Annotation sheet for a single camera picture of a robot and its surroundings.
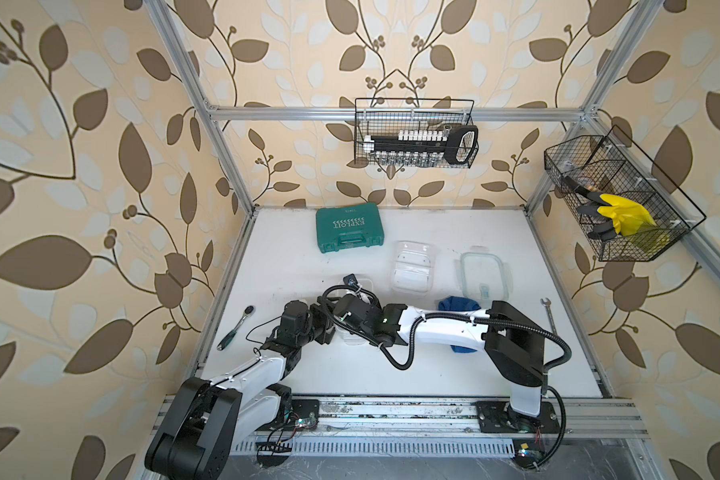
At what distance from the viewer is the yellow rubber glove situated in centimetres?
67

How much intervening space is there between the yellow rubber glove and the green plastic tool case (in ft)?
2.15

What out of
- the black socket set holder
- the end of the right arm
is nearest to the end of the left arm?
the end of the right arm

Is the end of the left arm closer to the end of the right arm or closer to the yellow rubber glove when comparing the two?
the end of the right arm

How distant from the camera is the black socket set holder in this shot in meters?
0.82

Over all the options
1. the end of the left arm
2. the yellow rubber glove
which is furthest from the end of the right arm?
the yellow rubber glove

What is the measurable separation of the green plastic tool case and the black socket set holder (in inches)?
11.6

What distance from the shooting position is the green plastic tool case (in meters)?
1.08

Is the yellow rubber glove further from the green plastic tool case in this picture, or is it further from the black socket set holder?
the green plastic tool case

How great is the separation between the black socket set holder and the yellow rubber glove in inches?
14.0

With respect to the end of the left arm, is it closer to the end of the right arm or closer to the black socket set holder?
the end of the right arm
